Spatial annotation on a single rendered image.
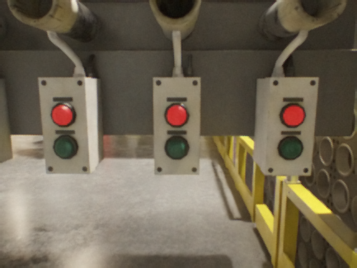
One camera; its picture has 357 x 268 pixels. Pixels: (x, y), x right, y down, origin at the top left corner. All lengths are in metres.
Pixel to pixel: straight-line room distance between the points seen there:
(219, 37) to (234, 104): 0.12
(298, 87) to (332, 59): 0.13
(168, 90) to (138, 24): 0.18
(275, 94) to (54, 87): 0.33
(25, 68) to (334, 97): 0.55
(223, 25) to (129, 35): 0.17
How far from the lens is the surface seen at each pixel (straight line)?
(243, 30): 0.58
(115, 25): 0.59
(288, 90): 0.47
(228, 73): 0.54
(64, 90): 0.48
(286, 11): 0.44
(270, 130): 0.47
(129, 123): 0.55
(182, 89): 0.45
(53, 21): 0.42
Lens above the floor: 0.76
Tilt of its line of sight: 10 degrees down
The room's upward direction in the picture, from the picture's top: straight up
